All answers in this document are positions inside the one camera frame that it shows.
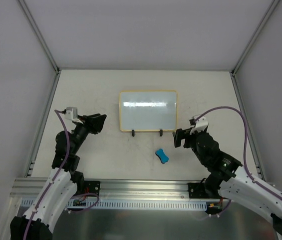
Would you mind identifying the blue whiteboard eraser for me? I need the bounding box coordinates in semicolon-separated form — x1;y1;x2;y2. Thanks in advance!
155;148;169;164

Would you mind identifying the yellow framed whiteboard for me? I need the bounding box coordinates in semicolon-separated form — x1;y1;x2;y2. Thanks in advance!
119;90;178;132

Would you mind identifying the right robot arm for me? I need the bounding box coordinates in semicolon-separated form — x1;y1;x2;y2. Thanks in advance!
173;127;282;236

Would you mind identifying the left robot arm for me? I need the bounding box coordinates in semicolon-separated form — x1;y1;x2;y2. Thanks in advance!
10;113;107;240

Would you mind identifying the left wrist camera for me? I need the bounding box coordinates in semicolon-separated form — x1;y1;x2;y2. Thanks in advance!
64;106;83;124

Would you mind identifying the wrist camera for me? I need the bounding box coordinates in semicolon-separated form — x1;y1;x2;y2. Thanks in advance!
189;115;209;135
64;106;83;124

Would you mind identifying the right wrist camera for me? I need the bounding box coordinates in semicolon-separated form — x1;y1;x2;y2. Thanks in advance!
189;115;209;135

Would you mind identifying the wire whiteboard stand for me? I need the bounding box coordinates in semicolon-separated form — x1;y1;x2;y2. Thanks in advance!
130;129;164;137

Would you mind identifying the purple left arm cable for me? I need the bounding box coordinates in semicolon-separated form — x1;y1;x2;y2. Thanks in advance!
22;109;100;240

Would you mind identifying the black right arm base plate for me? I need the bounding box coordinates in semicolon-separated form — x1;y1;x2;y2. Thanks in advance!
187;182;221;199

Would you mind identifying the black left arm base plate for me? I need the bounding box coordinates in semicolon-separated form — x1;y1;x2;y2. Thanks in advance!
83;180;101;195

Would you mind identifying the white slotted cable duct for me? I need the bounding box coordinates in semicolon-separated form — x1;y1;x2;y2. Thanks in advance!
20;198;208;211

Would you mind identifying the aluminium mounting rail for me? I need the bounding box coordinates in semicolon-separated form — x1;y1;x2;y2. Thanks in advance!
10;177;200;201

